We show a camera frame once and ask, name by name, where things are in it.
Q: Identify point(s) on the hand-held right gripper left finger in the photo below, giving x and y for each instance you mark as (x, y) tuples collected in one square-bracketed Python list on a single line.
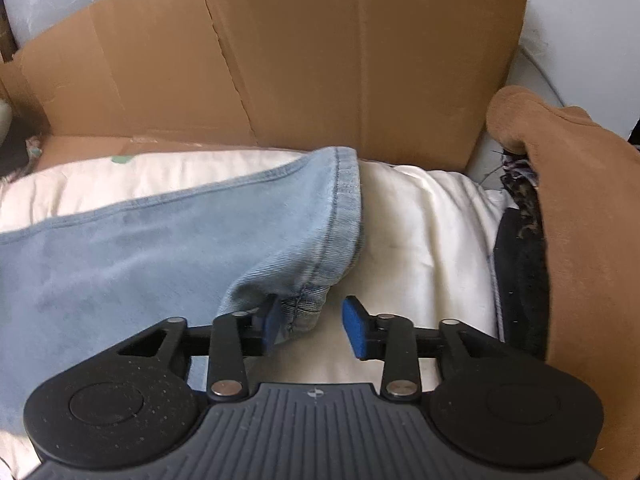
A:
[(269, 321)]

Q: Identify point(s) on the brown cloth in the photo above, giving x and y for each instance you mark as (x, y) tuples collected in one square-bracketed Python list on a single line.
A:
[(595, 260)]

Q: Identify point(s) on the black patterned cloth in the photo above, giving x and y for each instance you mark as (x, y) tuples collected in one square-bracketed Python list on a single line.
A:
[(525, 270)]

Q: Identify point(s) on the light blue denim pants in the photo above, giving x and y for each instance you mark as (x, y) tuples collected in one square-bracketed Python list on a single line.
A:
[(150, 250)]

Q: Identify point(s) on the cream printed blanket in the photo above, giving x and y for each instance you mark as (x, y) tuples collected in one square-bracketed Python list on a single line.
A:
[(425, 240)]

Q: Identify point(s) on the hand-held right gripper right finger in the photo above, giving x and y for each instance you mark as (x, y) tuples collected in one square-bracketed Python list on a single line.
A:
[(352, 325)]

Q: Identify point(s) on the brown cardboard sheet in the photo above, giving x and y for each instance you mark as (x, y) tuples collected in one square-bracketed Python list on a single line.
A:
[(325, 50)]

